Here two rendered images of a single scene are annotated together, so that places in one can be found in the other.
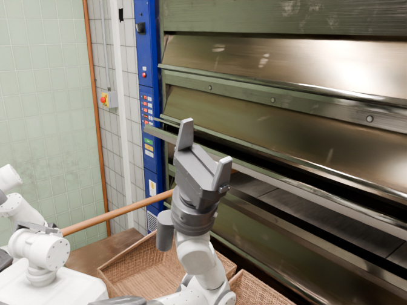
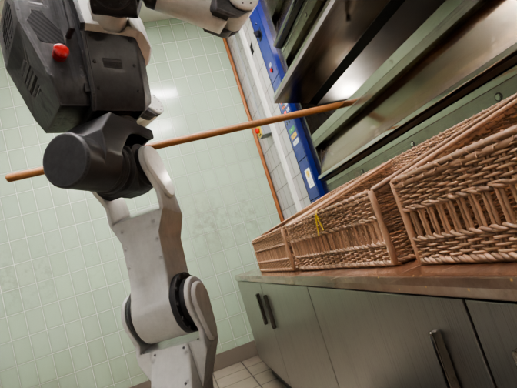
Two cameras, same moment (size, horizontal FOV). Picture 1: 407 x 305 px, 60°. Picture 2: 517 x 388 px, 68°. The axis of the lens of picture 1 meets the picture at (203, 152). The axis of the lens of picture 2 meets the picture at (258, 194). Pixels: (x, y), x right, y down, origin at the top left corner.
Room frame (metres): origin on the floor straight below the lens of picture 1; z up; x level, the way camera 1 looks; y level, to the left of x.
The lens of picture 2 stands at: (-0.10, -0.30, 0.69)
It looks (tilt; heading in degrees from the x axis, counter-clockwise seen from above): 8 degrees up; 24
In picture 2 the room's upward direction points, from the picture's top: 17 degrees counter-clockwise
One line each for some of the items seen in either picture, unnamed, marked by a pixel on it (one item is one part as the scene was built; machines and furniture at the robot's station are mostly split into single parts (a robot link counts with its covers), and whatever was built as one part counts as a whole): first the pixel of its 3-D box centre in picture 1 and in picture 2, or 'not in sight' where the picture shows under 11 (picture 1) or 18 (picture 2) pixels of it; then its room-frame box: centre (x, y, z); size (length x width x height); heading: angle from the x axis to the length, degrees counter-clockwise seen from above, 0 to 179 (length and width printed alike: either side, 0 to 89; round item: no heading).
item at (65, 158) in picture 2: not in sight; (105, 156); (0.55, 0.34, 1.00); 0.28 x 0.13 x 0.18; 12
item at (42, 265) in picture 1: (40, 253); not in sight; (0.63, 0.34, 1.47); 0.10 x 0.07 x 0.09; 67
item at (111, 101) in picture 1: (109, 98); (263, 129); (2.31, 0.61, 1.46); 0.10 x 0.07 x 0.10; 40
